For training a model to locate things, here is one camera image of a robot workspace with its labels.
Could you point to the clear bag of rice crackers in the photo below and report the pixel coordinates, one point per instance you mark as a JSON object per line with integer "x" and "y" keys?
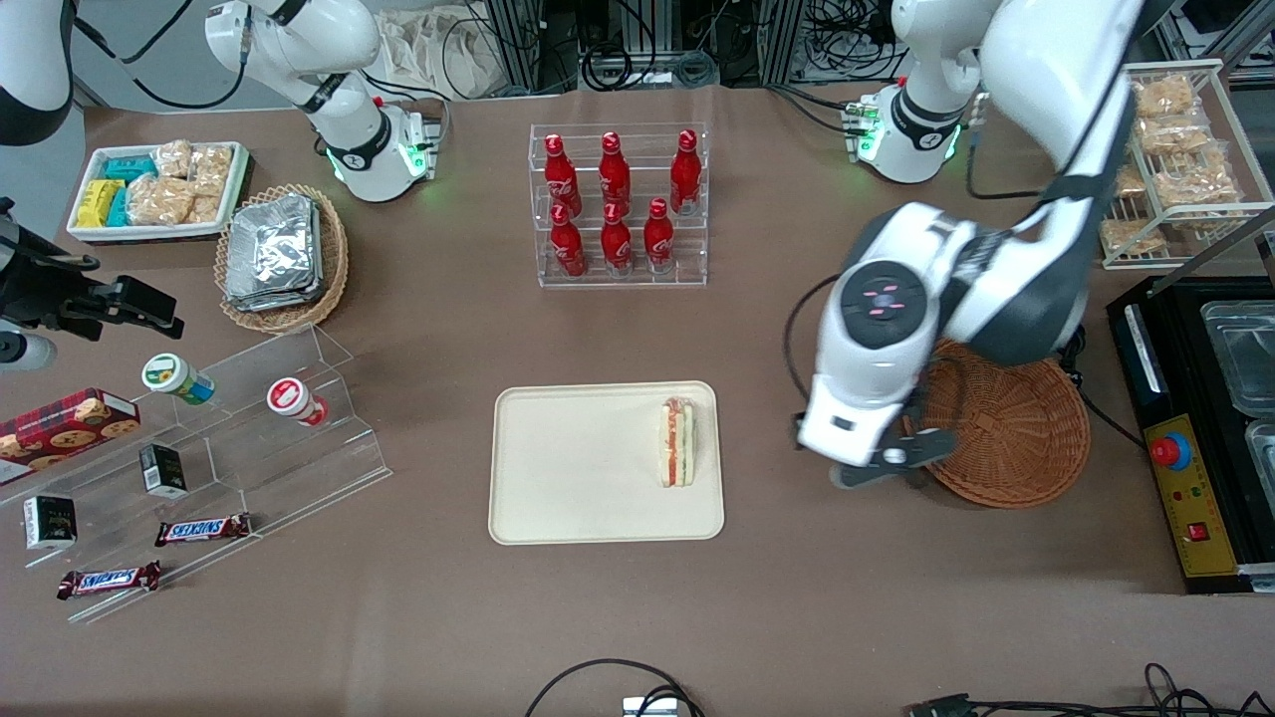
{"x": 1165, "y": 96}
{"x": 173, "y": 159}
{"x": 206, "y": 209}
{"x": 159, "y": 199}
{"x": 1200, "y": 177}
{"x": 211, "y": 169}
{"x": 1131, "y": 237}
{"x": 1175, "y": 135}
{"x": 1131, "y": 181}

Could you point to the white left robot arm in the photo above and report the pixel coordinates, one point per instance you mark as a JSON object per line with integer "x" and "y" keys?
{"x": 1036, "y": 70}

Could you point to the red cola bottle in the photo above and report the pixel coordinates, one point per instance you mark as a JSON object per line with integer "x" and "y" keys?
{"x": 615, "y": 177}
{"x": 658, "y": 242}
{"x": 685, "y": 177}
{"x": 568, "y": 247}
{"x": 561, "y": 179}
{"x": 617, "y": 244}

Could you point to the green lid yogurt cup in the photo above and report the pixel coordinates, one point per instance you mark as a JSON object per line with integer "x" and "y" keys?
{"x": 171, "y": 375}

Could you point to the oval light wicker basket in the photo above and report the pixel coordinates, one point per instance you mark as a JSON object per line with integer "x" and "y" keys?
{"x": 334, "y": 269}

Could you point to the cream plastic tray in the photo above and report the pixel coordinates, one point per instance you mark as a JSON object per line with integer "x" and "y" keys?
{"x": 588, "y": 463}

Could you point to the red tartan cookie box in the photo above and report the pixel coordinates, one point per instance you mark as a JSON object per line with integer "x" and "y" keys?
{"x": 60, "y": 428}

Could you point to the clear acrylic bottle rack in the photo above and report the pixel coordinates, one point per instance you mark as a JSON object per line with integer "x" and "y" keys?
{"x": 618, "y": 281}

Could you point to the clear acrylic stepped shelf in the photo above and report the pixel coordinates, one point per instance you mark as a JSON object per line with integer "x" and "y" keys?
{"x": 299, "y": 468}

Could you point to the black appliance with yellow panel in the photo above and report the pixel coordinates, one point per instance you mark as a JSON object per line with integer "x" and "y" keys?
{"x": 1190, "y": 498}

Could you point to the round brown wicker basket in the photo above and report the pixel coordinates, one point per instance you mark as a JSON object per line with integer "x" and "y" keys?
{"x": 1016, "y": 438}

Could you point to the small black carton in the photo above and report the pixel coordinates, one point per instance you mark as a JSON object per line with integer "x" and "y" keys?
{"x": 161, "y": 471}
{"x": 50, "y": 523}

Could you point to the teal snack pack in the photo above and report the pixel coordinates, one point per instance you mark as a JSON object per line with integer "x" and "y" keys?
{"x": 119, "y": 207}
{"x": 129, "y": 167}

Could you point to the red lid yogurt cup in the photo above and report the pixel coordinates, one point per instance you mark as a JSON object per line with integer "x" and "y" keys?
{"x": 291, "y": 398}

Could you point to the white cloth bag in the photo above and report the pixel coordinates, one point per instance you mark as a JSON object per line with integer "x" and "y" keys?
{"x": 428, "y": 50}

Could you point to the yellow snack pack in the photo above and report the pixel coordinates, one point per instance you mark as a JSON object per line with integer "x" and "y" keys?
{"x": 98, "y": 202}

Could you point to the triangular sandwich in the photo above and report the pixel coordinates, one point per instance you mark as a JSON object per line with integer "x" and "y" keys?
{"x": 677, "y": 443}

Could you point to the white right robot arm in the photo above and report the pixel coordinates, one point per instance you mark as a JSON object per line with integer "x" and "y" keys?
{"x": 344, "y": 119}

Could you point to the snickers chocolate bar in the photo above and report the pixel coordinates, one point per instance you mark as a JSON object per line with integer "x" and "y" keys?
{"x": 108, "y": 580}
{"x": 202, "y": 530}

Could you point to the grey metal bar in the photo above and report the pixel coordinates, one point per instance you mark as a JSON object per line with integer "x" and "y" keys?
{"x": 1225, "y": 249}

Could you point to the aluminium frame rack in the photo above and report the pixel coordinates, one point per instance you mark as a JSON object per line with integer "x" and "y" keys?
{"x": 528, "y": 45}

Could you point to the small silver device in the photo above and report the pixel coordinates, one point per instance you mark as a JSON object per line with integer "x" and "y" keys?
{"x": 649, "y": 707}

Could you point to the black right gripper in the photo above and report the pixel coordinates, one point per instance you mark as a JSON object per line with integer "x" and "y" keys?
{"x": 42, "y": 292}

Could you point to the white rectangular snack bin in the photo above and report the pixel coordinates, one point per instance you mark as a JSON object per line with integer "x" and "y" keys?
{"x": 90, "y": 234}

